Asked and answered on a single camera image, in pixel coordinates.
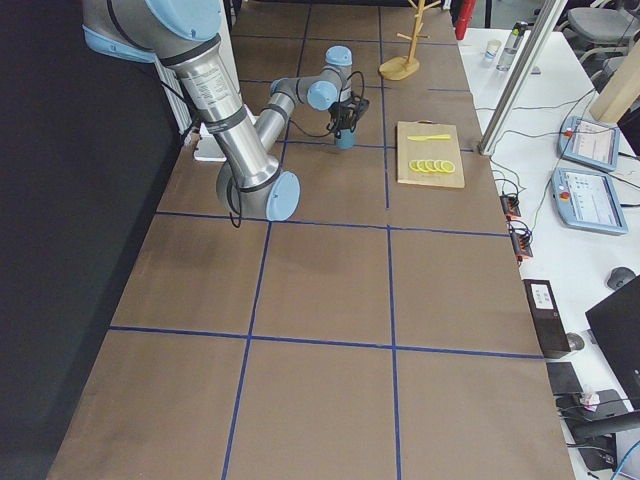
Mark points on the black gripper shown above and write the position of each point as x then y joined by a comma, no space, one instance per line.
342,117

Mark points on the teal ribbed mug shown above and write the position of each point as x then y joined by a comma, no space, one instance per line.
344,139

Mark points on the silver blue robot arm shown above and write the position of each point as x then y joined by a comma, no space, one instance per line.
184,37

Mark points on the wooden cup rack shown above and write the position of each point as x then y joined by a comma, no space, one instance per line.
401,67

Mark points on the white paper cup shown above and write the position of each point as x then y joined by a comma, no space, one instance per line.
491,50

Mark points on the wooden cutting board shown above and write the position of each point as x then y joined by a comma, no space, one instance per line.
418,162

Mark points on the yellow plastic knife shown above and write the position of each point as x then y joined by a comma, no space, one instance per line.
425,138

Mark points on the red fire extinguisher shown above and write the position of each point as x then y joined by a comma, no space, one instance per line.
464,17

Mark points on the clear water bottle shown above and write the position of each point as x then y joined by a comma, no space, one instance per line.
512,45

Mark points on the upper orange black connector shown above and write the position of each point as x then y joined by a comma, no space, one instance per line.
510,206

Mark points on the orange black connector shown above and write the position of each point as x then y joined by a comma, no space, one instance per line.
521,238
510,206

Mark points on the lower orange black connector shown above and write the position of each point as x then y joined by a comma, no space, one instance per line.
521,238

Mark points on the upper teach pendant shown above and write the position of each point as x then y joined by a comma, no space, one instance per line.
589,143

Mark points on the teach pendant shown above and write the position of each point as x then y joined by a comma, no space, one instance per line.
587,200
589,143

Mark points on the lower teach pendant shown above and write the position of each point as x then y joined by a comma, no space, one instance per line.
587,200

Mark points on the grey office chair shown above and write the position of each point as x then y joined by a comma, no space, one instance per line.
604,30

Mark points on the wooden plank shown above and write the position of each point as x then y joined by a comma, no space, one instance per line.
621,90

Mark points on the black box with label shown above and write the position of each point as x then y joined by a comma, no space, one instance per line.
546,319

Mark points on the grey computer mouse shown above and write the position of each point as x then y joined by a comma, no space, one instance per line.
619,277

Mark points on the black laptop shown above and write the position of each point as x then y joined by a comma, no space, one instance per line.
614,323

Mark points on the black flat device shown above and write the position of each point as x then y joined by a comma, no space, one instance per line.
563,378

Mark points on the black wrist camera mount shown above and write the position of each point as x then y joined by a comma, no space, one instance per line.
358,107

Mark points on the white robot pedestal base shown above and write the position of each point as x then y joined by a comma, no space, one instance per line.
207,147

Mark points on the aluminium frame post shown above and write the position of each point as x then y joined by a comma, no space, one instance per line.
534,46

